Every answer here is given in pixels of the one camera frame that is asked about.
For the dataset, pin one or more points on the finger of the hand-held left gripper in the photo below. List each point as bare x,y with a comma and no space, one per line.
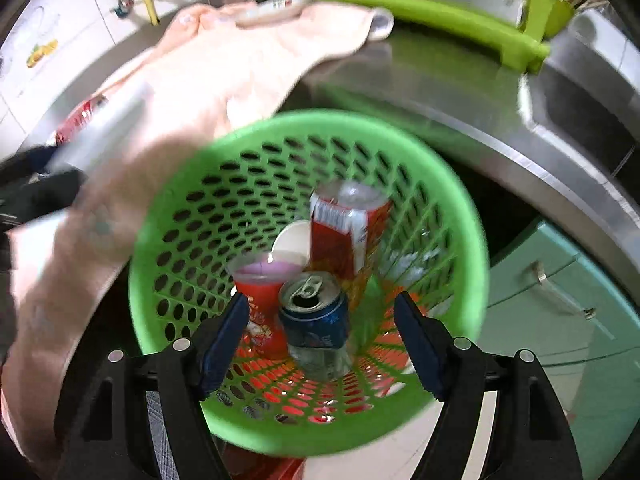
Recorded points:
35,157

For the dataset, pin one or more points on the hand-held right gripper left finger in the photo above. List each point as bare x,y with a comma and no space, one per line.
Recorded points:
225,340

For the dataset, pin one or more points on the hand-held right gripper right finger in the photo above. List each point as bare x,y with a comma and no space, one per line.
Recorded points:
420,347

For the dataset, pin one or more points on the red cup with pink lid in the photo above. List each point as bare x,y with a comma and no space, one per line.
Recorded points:
260,310

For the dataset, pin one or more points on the blue and silver drink can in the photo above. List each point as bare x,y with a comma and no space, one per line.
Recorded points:
315,325

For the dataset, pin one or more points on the green perforated plastic basket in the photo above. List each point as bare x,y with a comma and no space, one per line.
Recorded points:
210,195

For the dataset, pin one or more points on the red and yellow packet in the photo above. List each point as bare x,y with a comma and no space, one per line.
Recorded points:
80,117

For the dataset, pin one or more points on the white paper cup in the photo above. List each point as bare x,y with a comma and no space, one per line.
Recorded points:
292,240

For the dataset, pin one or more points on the green cabinet door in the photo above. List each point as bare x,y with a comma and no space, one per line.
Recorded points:
550,340

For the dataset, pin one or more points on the red plastic stool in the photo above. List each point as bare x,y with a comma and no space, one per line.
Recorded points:
287,471

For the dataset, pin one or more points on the peach towel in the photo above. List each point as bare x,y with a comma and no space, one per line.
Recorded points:
240,60

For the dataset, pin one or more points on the steel sink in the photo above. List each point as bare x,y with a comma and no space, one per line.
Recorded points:
590,100

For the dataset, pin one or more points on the green plastic dish rack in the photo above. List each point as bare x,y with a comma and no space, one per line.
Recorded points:
450,17

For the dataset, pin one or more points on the fruit wall sticker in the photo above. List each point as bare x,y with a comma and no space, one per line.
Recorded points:
42,52

